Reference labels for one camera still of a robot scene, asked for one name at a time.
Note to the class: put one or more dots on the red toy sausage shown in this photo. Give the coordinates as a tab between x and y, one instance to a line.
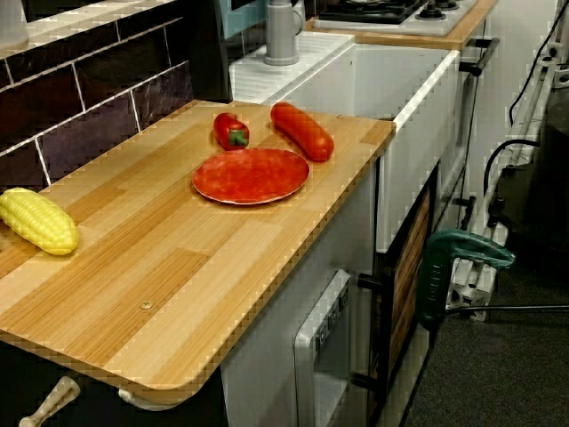
302	131

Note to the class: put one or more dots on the red toy chili pepper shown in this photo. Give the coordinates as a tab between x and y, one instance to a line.
224	126

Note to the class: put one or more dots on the red round plate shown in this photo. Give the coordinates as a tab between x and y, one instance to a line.
249	175

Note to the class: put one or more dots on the grey framed oven door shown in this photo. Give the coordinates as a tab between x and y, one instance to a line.
329	338

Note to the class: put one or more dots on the wooden slat cabinet door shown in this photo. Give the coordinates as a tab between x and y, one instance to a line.
409	284

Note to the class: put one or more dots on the white sink unit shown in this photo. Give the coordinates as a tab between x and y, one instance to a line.
333	75

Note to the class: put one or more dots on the green clamp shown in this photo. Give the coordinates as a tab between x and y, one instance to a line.
433	276

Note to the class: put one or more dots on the white kitchen cabinet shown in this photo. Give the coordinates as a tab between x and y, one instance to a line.
262	378

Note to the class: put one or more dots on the dark grey upright panel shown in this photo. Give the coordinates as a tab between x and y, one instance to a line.
209	53

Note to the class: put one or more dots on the grey toy faucet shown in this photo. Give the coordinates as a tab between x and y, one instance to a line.
280	35

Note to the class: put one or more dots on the teal plastic bin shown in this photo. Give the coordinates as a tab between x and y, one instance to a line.
231	22

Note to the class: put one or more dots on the dark tile backsplash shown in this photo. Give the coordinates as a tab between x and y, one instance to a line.
89	102

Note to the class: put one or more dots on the white toy stove top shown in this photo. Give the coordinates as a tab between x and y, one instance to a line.
435	27

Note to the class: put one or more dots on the yellow toy corn cob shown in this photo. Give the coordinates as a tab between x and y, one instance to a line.
40	220

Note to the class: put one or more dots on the black metal rod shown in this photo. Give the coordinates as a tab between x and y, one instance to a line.
511	308

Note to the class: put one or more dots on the black round base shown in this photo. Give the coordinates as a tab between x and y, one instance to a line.
547	187

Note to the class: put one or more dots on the cream shelf ledge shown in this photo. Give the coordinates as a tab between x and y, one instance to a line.
66	26

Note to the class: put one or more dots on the plain white container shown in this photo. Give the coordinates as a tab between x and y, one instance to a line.
13	22

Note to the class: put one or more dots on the aluminium frame rail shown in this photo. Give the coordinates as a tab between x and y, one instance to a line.
529	111

